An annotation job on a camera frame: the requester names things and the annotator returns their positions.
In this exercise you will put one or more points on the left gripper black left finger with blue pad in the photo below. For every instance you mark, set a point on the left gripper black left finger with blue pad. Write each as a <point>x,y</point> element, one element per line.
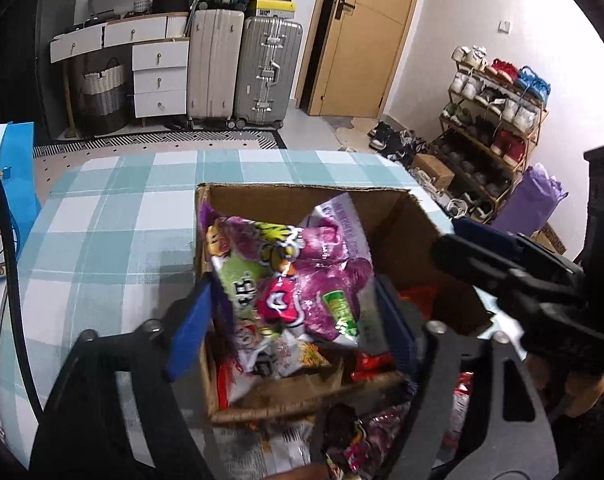
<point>112,412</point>

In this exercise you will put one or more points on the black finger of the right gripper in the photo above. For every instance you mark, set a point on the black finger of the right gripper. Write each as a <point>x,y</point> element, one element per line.
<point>505,263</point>

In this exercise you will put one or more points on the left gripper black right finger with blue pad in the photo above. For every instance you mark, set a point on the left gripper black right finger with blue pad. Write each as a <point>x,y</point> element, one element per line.
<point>506,433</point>

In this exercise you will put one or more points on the purple green snack bag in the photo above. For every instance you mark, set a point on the purple green snack bag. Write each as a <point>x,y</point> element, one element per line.
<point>291,289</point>

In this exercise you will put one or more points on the white red snack bag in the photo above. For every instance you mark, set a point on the white red snack bag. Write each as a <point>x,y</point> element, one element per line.
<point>275,448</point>

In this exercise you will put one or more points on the right hand holding gripper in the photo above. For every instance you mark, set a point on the right hand holding gripper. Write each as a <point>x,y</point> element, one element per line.
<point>577,395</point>

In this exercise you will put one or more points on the left hand thumb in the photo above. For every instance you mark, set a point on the left hand thumb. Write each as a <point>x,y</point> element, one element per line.
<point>315,471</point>

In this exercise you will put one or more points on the small cardboard box on floor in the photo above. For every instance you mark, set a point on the small cardboard box on floor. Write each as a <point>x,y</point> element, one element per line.
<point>439,174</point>

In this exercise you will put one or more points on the brown cardboard SF box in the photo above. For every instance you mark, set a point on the brown cardboard SF box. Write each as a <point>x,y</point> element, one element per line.
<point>399,235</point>

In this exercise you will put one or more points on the wooden shoe rack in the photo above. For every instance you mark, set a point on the wooden shoe rack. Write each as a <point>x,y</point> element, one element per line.
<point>489,127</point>

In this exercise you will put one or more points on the checkered teal tablecloth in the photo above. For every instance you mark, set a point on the checkered teal tablecloth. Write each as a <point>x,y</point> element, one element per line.
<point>114,243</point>

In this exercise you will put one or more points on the wooden door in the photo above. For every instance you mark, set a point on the wooden door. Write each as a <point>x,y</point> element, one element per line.
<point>352,55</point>

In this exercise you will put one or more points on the woven laundry basket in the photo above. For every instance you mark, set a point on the woven laundry basket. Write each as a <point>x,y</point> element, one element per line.
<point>103,102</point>

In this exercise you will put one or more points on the silver suitcase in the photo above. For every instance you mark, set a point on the silver suitcase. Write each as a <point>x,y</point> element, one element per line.
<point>269,51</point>

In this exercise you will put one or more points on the beige suitcase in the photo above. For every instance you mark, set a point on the beige suitcase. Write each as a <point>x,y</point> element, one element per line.
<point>215,42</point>

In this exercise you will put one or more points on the white drawer desk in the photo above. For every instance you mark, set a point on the white drawer desk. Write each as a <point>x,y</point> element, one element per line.
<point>157,46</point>

